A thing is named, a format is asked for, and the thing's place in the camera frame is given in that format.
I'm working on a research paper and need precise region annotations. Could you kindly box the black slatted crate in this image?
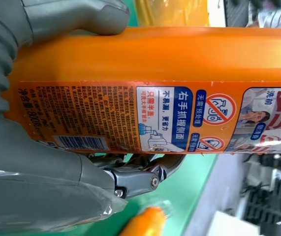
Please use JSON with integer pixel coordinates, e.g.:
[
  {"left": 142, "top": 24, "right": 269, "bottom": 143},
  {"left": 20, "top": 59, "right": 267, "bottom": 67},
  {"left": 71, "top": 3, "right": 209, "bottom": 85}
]
[{"left": 239, "top": 154, "right": 281, "bottom": 236}]

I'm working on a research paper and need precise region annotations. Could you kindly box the yellow plastic-wrapped board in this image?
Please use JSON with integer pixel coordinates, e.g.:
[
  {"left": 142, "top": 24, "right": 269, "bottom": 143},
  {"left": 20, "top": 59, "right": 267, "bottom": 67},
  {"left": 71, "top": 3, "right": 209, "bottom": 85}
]
[{"left": 134, "top": 0, "right": 210, "bottom": 28}]

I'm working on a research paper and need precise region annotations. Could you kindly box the person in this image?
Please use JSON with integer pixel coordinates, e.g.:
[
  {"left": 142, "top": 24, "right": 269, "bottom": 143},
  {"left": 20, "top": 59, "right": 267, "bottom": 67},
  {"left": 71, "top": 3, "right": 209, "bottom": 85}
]
[{"left": 245, "top": 0, "right": 281, "bottom": 29}]

